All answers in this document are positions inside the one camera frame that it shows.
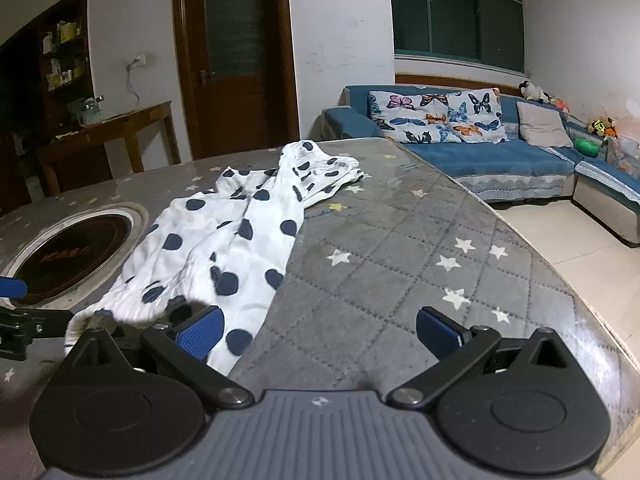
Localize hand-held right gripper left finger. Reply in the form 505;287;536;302
64;305;255;407

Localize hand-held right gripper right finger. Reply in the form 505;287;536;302
386;306;577;409

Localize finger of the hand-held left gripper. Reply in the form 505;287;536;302
0;308;75;361
0;276;29;307

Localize white blue polka dot clothes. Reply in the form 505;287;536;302
64;141;366;377

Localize round built-in table heater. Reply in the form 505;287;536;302
0;201;151;312

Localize grey star quilted table cover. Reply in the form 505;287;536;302
0;137;640;480

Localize blue sofa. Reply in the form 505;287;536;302
322;84;640;249

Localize wooden desk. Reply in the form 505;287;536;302
37;101;182;197

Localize butterfly print pillow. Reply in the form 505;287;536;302
367;88;509;145

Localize brown wooden door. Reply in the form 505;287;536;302
172;0;301;161

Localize beige cushion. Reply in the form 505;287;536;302
515;101;574;149

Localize dark wooden shelf cabinet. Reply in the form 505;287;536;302
0;0;94;202

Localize black white plush toy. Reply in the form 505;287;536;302
519;81;551;104

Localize yellow orange plush toy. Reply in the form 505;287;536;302
587;116;619;139

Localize green framed window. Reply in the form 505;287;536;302
388;0;527;74

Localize hanging white cable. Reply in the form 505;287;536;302
126;64;142;104

